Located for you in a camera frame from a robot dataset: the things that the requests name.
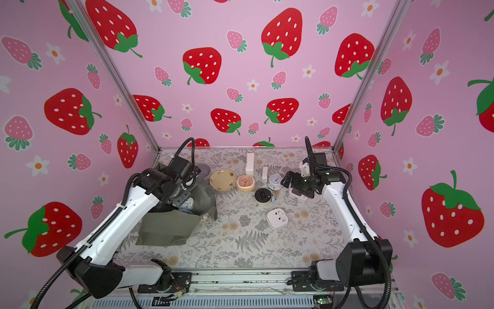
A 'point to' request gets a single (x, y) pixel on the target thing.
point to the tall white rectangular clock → (249, 164)
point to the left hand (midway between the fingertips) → (179, 190)
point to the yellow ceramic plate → (222, 179)
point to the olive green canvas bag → (164, 225)
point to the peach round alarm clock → (245, 183)
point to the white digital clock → (296, 195)
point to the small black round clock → (263, 196)
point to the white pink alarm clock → (277, 218)
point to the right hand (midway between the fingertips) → (287, 186)
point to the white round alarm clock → (274, 182)
